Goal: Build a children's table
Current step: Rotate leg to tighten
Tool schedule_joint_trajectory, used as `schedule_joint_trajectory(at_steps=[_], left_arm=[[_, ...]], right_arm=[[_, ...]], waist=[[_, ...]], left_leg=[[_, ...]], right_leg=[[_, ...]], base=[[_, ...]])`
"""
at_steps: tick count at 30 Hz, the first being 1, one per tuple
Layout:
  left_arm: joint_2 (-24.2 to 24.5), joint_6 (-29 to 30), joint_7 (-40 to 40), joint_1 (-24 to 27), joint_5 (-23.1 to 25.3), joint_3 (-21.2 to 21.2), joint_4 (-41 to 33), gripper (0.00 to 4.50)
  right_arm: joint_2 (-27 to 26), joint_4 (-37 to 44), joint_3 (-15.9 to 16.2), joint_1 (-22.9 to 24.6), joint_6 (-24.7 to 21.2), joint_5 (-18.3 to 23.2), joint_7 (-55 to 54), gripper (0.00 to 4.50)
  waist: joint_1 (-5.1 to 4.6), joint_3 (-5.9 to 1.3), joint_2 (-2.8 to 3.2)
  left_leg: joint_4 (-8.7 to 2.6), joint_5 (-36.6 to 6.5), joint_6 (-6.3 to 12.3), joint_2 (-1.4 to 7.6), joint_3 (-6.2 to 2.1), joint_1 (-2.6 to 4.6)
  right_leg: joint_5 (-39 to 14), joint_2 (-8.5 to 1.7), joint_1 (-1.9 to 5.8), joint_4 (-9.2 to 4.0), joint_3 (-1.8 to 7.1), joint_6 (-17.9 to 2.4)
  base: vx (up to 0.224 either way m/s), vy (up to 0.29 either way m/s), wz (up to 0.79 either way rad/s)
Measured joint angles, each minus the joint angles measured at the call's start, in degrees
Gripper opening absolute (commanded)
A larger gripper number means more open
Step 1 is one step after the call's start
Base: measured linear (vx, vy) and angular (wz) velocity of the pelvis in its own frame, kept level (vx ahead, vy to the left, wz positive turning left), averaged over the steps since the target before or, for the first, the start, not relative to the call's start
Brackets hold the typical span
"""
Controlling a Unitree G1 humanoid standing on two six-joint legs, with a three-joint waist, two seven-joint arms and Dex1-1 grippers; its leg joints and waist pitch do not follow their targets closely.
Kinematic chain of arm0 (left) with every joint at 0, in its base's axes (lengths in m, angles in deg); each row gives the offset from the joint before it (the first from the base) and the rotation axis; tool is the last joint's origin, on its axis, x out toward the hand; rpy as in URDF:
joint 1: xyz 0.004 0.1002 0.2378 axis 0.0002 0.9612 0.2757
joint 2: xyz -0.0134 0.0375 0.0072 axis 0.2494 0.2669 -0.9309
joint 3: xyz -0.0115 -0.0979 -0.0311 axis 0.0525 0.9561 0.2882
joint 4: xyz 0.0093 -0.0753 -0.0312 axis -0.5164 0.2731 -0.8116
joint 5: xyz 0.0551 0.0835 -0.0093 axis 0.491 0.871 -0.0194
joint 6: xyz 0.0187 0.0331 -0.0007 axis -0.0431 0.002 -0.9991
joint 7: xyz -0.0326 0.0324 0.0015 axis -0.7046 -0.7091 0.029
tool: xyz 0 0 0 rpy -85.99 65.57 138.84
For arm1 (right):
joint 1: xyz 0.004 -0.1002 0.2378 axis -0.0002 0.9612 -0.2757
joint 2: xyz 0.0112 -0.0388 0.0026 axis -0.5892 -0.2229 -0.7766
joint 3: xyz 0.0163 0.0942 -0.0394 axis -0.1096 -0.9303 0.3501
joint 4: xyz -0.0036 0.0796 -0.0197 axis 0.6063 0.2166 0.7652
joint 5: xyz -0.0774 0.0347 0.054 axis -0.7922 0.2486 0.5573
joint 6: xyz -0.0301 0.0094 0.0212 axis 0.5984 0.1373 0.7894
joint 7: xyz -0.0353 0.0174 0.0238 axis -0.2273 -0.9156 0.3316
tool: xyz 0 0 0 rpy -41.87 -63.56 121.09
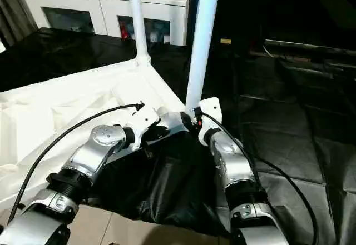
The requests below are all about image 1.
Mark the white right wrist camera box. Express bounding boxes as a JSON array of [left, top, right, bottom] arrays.
[[191, 97, 224, 146]]

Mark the white patterned jug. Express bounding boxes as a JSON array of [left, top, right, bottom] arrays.
[[149, 27, 160, 43]]

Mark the grey curtain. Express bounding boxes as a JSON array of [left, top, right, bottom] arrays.
[[0, 0, 39, 48]]

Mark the red bottle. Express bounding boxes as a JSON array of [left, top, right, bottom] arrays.
[[120, 19, 130, 39]]

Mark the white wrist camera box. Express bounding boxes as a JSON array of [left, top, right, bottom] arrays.
[[123, 104, 162, 152], [191, 97, 224, 146]]

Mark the white plastic table top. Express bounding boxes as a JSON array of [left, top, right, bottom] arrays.
[[0, 57, 196, 210]]

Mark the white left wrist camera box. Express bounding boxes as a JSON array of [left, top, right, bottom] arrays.
[[123, 104, 162, 152]]

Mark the black work mat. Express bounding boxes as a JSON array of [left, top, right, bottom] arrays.
[[0, 27, 356, 245]]

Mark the white sideboard cabinet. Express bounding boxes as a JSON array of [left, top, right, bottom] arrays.
[[21, 0, 195, 46]]

